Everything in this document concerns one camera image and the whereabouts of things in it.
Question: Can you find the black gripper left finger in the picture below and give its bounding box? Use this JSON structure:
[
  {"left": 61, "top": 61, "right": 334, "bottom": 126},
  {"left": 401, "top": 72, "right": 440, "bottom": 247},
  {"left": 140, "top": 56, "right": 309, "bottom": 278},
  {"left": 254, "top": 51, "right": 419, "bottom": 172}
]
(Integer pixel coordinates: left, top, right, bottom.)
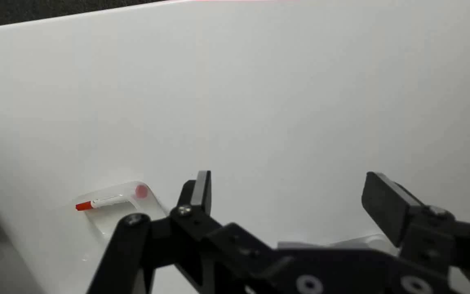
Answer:
[{"left": 86, "top": 170, "right": 272, "bottom": 294}]

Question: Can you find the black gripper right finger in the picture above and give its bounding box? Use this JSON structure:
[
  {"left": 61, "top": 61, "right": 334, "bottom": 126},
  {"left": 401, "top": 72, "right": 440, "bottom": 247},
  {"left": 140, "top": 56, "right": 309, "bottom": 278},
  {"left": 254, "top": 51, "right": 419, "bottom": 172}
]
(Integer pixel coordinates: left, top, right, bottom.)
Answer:
[{"left": 362, "top": 172, "right": 470, "bottom": 294}]

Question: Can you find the clear container with red label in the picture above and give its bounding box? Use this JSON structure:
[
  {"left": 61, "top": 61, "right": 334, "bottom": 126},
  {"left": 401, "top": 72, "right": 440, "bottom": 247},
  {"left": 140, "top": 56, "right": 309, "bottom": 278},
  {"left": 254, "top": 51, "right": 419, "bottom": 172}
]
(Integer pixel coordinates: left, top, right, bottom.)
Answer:
[{"left": 73, "top": 180, "right": 166, "bottom": 242}]

